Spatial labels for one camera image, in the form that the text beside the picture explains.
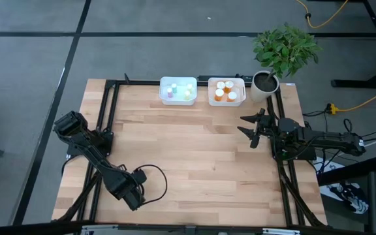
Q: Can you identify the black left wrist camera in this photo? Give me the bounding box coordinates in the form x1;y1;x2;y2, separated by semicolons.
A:
131;169;148;185

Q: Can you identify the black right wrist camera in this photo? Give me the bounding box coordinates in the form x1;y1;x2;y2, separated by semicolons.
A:
278;117;302;138

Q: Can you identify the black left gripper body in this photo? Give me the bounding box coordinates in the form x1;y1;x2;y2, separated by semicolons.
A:
104;169;143;200

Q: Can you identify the black desk leg frame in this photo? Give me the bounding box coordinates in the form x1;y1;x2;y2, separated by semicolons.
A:
330;0;376;89

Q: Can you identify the yellow hanging extension cable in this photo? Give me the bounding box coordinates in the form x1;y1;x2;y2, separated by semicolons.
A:
294;0;349;29

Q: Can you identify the white blue printed bag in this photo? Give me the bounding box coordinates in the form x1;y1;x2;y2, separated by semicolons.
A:
318;156;370;215

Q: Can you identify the grey metal camera bracket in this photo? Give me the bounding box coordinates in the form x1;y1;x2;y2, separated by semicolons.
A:
80;223;302;235

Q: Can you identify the yellow cable with plug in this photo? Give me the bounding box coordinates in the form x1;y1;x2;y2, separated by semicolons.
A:
330;82;376;116

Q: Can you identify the black desk crossbar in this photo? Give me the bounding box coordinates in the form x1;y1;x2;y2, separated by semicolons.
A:
318;155;376;187

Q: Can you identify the white plant pot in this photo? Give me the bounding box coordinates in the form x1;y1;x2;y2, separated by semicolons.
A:
250;70;280;103

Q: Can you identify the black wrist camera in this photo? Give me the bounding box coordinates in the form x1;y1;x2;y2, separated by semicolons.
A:
278;117;302;138
131;169;148;185

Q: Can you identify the white plastic bin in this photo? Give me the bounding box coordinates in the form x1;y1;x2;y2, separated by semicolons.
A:
159;76;198;106
208;76;247;107

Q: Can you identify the green leafy plant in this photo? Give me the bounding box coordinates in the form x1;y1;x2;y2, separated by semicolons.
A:
252;22;322;79

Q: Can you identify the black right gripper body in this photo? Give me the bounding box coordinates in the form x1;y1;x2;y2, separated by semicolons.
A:
250;108;280;148

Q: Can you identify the black left wrist camera cable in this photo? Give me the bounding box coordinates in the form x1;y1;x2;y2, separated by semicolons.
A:
134;164;169;206

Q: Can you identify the black aluminium table frame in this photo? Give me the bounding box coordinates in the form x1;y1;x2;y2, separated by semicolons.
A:
52;73;328;228

